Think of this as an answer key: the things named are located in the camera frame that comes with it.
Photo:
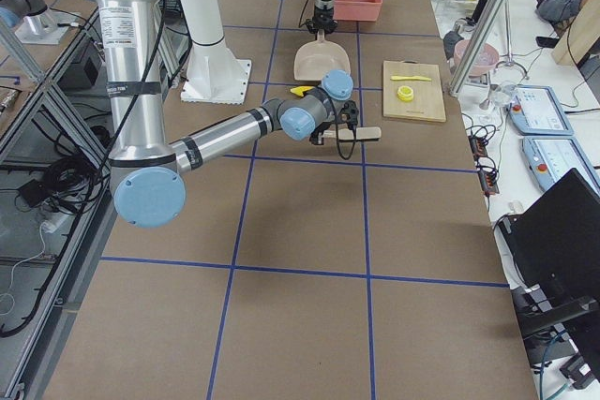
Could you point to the yellow plastic toy knife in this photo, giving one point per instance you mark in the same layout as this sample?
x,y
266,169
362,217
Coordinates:
x,y
410,78

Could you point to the pink bowl with ice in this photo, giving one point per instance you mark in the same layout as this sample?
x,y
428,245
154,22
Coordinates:
x,y
486,59

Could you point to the bamboo cutting board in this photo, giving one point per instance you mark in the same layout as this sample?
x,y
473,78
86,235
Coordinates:
x,y
427,104

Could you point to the far teach pendant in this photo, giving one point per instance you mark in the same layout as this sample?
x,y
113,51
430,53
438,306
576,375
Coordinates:
x,y
535,110

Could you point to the near teach pendant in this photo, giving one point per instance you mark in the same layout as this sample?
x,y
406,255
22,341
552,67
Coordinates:
x,y
550,158

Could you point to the aluminium frame post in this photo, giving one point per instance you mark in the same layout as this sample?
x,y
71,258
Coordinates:
x,y
477,41

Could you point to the black monitor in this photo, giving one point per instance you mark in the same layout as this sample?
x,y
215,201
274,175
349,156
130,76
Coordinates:
x,y
555,246

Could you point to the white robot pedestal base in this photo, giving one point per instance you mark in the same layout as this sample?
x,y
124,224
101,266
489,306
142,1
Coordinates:
x,y
214,74

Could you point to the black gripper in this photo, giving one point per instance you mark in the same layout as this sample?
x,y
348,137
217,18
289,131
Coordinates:
x,y
322,14
320,130

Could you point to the yellow toy corn cob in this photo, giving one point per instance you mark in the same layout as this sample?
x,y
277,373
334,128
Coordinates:
x,y
300,91

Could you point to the beige hand brush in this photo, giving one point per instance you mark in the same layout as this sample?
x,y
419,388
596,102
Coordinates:
x,y
371,133

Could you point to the yellow toy lemon slices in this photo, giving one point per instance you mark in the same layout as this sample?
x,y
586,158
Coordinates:
x,y
405,93

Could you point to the teach pendant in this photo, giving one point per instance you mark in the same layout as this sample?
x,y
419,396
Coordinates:
x,y
550,158
535,110

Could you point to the beige plastic dustpan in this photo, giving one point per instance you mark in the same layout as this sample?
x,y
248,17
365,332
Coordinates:
x,y
315,59

